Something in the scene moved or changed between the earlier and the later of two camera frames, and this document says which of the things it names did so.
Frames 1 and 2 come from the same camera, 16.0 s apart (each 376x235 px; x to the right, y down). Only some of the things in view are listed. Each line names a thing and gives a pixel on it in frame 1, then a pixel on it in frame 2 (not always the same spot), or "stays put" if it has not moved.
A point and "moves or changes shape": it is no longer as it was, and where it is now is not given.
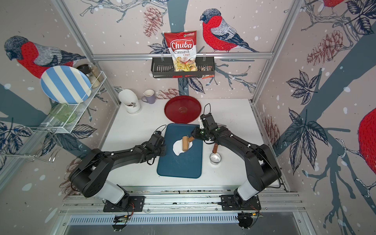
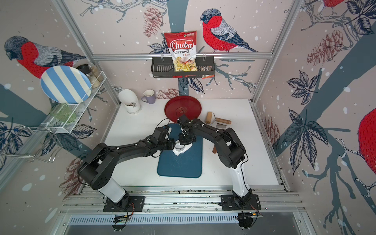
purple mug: x=150 y=95 stays put
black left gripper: x=164 y=150 to x=172 y=141
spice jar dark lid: x=85 y=68 stays put
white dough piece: x=181 y=145 stays put
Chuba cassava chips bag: x=182 y=47 stays put
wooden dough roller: x=185 y=142 moves or changes shape
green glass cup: x=62 y=110 stays put
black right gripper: x=196 y=130 to x=182 y=143
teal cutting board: x=188 y=164 stays put
